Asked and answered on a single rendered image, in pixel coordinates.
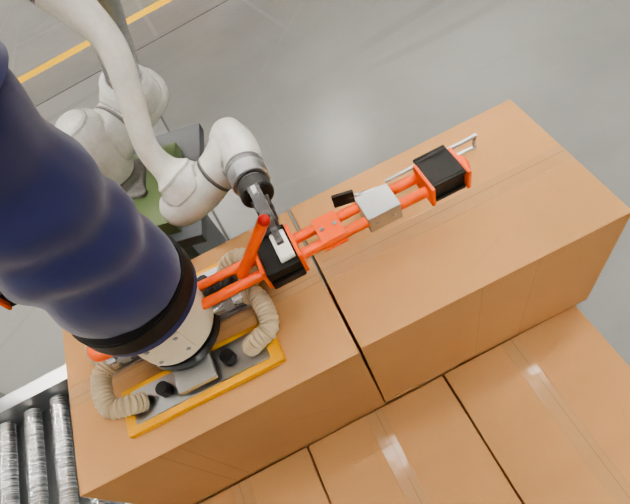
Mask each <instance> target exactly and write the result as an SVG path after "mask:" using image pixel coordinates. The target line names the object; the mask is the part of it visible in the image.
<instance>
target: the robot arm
mask: <svg viewBox="0 0 630 504"><path fill-rule="evenodd" d="M29 1H31V2H32V3H33V4H35V5H36V6H37V7H39V8H40V9H42V10H44V11H45V12H47V13H48V14H50V15H52V16H53V17H55V18H57V19H58V20H60V21H61V22H63V23H64V24H66V25H67V26H69V27H70V28H72V29H73V30H75V31H76V32H78V33H79V34H80V35H82V36H83V37H84V38H85V39H86V40H87V41H89V43H90V44H91V45H92V46H93V48H94V51H95V53H96V56H97V59H98V61H99V64H100V67H101V69H102V73H101V75H100V78H99V103H98V105H97V106H96V107H95V108H94V109H90V108H76V109H73V110H70V111H68V112H66V113H64V114H63V115H62V116H61V117H60V118H59V119H58V120H57V122H56V124H55V127H57V128H59V129H60V130H62V131H64V132H65V133H67V134H68V135H70V136H72V137H73V138H74V139H76V140H77V141H78V142H80V143H81V144H82V146H83V147H84V148H85V149H86V150H87V151H88V153H89V154H90V155H91V156H92V158H93V159H94V160H95V161H96V163H97V165H98V167H99V169H100V171H101V174H102V175H105V176H107V177H108V178H110V179H112V180H114V181H115V182H117V183H118V184H119V185H120V186H121V187H122V188H123V189H124V190H125V192H126V193H127V194H128V195H129V196H130V197H131V198H132V199H137V198H144V197H145V196H146V195H147V194H148V191H147V189H146V168H147V169H148V170H149V171H150V172H151V173H152V175H153V176H154V177H155V178H156V180H157V182H158V188H159V192H161V194H162V197H161V198H160V201H159V209H160V213H161V215H162V217H163V218H164V219H165V220H166V221H167V222H168V223H170V224H172V225H174V226H181V227H186V226H189V225H192V224H194V223H196V222H198V221H199V220H201V219H202V218H203V217H205V216H206V215H207V214H208V213H210V212H211V211H212V210H213V209H214V208H215V207H216V206H217V205H218V204H219V203H220V202H221V201H222V200H223V198H224V197H225V195H226V194H227V193H228V192H229V191H230V190H231V189H232V190H233V192H234V193H235V194H236V195H238V196H239V197H240V200H241V202H242V203H243V205H245V206H246V207H248V208H254V209H255V211H256V213H257V215H258V216H259V215H261V214H267V215H268V216H269V217H270V221H271V222H270V224H269V226H268V228H267V231H266V233H265V235H266V236H267V235H269V234H270V235H269V238H270V240H271V242H272V244H273V246H274V249H275V251H276V253H277V255H278V257H279V259H280V261H281V263H284V262H286V261H288V260H290V259H292V258H294V257H296V255H295V253H294V251H293V249H292V247H291V245H290V243H289V241H288V239H287V237H286V235H285V233H284V231H283V229H280V225H279V222H278V216H277V214H276V212H275V207H274V205H273V203H272V202H271V199H272V198H273V196H274V187H273V185H272V183H271V176H270V175H269V172H268V169H267V167H266V165H265V162H264V160H263V158H262V152H261V149H260V147H259V144H258V142H257V140H256V139H255V137H254V136H253V134H252V133H251V131H250V130H249V129H248V128H247V127H246V126H245V125H243V124H242V123H240V122H239V121H238V120H236V119H235V118H232V117H225V118H221V119H219V120H218V121H216V122H215V123H214V124H213V126H212V128H211V131H210V135H209V142H208V144H207V146H206V148H205V150H204V152H203V154H202V155H201V157H200V158H199V159H198V160H197V161H191V160H189V159H188V158H175V157H173V156H171V155H169V154H168V153H167V152H165V151H164V150H163V149H162V147H161V146H160V145H159V143H158V141H157V139H156V136H155V134H154V130H153V126H154V125H155V124H156V122H157V121H158V120H159V118H160V117H161V115H162V114H163V112H164V111H165V108H166V106H167V102H168V96H169V92H168V88H167V85H166V83H165V81H164V80H163V78H162V77H161V76H160V75H159V74H158V73H156V72H155V71H154V70H152V69H150V68H146V67H143V66H141V65H139V64H138V61H137V58H136V54H135V50H134V47H133V43H132V40H131V36H130V33H129V29H128V25H127V22H126V18H125V15H124V11H123V8H122V4H121V0H29ZM134 149H135V151H136V153H137V155H138V158H136V159H134V160H133V159H132V158H131V157H132V155H133V152H134ZM278 229H280V230H278ZM271 233H272V234H271Z"/></svg>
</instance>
